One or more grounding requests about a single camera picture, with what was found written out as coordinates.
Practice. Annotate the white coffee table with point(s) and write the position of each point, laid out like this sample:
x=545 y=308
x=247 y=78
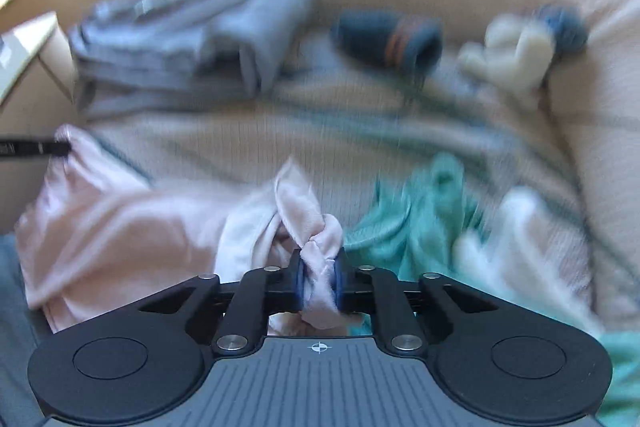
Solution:
x=25 y=57

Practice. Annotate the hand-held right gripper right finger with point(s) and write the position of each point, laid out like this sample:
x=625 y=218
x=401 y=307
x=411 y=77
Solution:
x=341 y=282

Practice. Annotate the pink soft garment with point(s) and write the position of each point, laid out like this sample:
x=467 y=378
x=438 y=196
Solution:
x=125 y=227

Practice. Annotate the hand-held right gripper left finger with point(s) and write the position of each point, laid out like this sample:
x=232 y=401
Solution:
x=299 y=282

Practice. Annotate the fringed teal-striped blanket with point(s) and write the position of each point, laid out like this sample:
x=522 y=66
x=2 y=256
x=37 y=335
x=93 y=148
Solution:
x=325 y=132

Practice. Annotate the blue orange-striped knit sock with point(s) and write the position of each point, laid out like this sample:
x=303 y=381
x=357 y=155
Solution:
x=380 y=37

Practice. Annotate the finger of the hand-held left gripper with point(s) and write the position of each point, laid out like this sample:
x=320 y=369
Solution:
x=40 y=148

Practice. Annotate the teal garment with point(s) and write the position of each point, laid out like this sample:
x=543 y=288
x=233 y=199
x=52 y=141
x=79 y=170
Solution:
x=415 y=227

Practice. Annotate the light blue knit garment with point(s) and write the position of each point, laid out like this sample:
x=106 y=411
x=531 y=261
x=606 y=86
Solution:
x=225 y=22

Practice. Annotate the white fuzzy garment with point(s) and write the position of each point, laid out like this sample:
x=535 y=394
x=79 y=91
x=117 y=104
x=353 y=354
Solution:
x=525 y=232

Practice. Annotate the white plush toy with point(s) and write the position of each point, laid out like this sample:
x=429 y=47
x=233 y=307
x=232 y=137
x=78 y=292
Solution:
x=515 y=52

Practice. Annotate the person's jeans leg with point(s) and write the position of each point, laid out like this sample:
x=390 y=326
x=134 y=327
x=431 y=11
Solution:
x=15 y=332

